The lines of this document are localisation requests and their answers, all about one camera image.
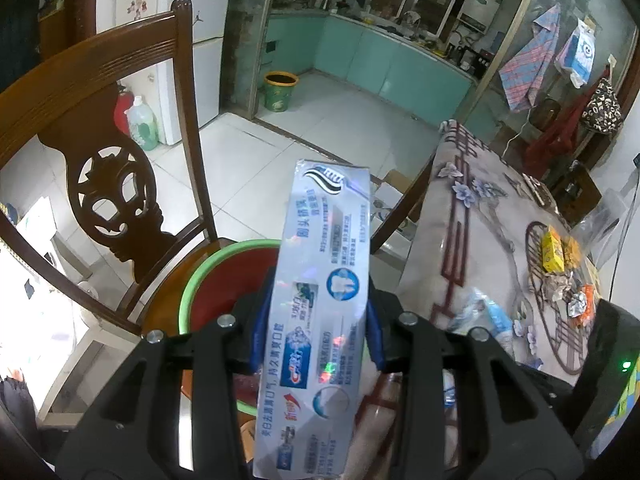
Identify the clear plastic bottle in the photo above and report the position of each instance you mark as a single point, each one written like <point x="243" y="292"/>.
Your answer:
<point x="487" y="317"/>

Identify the open cardboard box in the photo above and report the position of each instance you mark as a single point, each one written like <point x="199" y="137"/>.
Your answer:
<point x="395" y="195"/>

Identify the green waste bin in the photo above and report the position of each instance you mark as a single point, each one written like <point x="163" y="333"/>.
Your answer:
<point x="280" y="92"/>

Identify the red bottle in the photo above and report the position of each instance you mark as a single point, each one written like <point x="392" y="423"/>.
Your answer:
<point x="121" y="110"/>

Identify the small yellow box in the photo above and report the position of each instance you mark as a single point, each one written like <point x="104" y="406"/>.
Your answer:
<point x="552" y="250"/>

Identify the white and blue bag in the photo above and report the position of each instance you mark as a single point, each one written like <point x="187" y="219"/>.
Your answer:
<point x="577" y="55"/>

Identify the silver crumpled wrapper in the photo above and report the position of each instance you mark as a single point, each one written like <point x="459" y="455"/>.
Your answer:
<point x="576" y="305"/>

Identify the white water heater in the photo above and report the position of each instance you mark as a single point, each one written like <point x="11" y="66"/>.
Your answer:
<point x="479" y="10"/>

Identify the plaid cloth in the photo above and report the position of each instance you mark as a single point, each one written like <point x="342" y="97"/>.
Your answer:
<point x="530" y="60"/>

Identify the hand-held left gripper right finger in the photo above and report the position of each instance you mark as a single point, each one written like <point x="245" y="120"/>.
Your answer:
<point x="374" y="335"/>

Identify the red garment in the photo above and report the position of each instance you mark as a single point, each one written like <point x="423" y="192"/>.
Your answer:
<point x="555" y="135"/>

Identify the floral tablecloth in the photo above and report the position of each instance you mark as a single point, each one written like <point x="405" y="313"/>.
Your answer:
<point x="475" y="240"/>

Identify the silver toothpaste box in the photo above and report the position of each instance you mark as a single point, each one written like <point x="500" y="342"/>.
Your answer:
<point x="320" y="310"/>

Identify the white refrigerator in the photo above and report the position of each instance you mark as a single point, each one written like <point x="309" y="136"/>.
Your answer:
<point x="200" y="10"/>

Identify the carved wooden chair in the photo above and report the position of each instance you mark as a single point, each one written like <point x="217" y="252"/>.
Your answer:
<point x="100" y="75"/>

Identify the crumpled paper wrapper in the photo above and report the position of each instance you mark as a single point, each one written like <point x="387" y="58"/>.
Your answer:
<point x="557" y="285"/>

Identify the teal kitchen cabinets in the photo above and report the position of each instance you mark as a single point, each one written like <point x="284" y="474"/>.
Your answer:
<point x="375" y="60"/>

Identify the red basin with green rim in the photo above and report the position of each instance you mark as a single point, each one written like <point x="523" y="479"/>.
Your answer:
<point x="210" y="300"/>

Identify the dark wooden chair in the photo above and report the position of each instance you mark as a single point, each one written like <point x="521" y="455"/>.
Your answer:
<point x="405" y="205"/>

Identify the orange wrapper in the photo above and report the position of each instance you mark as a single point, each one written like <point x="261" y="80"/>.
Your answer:
<point x="588" y="300"/>

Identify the patterned fabric bag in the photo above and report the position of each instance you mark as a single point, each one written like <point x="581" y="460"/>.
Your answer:
<point x="602" y="107"/>

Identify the green detergent bottle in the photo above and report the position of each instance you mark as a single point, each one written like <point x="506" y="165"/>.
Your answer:
<point x="142" y="127"/>

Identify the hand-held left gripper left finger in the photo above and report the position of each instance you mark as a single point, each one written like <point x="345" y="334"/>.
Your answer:
<point x="260" y="332"/>

